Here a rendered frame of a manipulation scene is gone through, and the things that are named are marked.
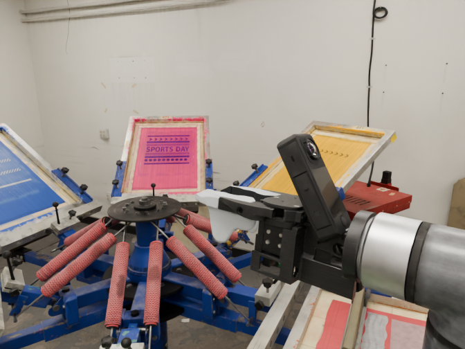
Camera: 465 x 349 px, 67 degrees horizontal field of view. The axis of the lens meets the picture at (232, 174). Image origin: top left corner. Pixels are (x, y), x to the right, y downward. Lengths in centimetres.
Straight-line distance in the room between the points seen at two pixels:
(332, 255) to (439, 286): 10
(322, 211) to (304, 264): 7
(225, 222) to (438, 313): 23
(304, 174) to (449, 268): 15
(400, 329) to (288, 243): 114
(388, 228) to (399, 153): 281
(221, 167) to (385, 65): 173
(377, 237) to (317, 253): 8
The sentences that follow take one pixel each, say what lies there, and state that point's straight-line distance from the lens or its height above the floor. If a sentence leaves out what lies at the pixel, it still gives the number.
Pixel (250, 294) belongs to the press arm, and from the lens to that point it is 140.
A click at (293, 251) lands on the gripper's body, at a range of 38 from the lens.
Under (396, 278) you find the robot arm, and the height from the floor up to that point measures 165.
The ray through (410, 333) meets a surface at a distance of 149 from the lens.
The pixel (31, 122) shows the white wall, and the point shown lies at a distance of 517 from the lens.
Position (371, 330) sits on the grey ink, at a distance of 144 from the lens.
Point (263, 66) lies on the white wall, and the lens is 331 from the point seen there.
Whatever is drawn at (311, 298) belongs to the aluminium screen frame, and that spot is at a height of 100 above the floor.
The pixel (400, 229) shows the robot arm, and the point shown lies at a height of 169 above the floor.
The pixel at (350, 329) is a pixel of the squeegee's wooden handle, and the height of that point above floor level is 107.
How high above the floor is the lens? 182
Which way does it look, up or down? 15 degrees down
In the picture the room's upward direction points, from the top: straight up
